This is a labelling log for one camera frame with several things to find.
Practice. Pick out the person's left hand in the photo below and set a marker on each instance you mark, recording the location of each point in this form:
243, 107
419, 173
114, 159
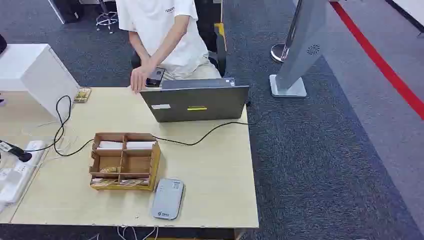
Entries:
139, 78

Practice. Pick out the black smartphone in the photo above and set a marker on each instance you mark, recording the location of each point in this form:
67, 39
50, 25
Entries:
155, 78

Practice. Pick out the person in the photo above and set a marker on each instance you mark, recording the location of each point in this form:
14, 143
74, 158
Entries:
159, 26

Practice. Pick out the golden card stack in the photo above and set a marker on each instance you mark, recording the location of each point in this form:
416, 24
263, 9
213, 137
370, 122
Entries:
82, 94

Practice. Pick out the grey laptop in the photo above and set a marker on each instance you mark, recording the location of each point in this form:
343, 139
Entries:
198, 102

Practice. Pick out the white card stack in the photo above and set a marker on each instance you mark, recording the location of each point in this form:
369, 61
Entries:
140, 145
110, 145

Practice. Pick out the chrome stool base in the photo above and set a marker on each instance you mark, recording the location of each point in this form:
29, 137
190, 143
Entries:
106, 18

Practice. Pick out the black office chair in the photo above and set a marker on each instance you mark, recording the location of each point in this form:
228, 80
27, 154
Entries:
207, 26

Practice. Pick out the wooden compartment box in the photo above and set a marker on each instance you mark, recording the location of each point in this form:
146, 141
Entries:
154, 165

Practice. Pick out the yellow plastic part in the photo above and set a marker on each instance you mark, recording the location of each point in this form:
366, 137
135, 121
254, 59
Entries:
220, 31

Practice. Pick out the white cabinet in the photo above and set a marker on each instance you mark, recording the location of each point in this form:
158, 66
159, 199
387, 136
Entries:
43, 76

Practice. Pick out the golden printed card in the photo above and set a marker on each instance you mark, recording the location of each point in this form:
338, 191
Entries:
109, 170

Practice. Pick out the black case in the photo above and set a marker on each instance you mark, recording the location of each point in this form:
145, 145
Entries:
68, 10

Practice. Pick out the grey card reader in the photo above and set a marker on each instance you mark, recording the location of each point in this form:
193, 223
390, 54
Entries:
168, 198

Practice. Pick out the chrome stanchion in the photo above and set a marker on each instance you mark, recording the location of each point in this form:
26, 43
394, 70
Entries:
279, 53

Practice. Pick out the black power plug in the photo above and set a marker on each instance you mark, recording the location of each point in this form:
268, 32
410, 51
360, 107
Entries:
18, 153

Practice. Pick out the white power strip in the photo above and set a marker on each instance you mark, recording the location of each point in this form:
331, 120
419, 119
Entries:
16, 179

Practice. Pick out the grey kiosk stand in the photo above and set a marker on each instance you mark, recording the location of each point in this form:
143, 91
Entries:
304, 39

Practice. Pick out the red floor tape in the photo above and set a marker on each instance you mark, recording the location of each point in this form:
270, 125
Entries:
381, 63

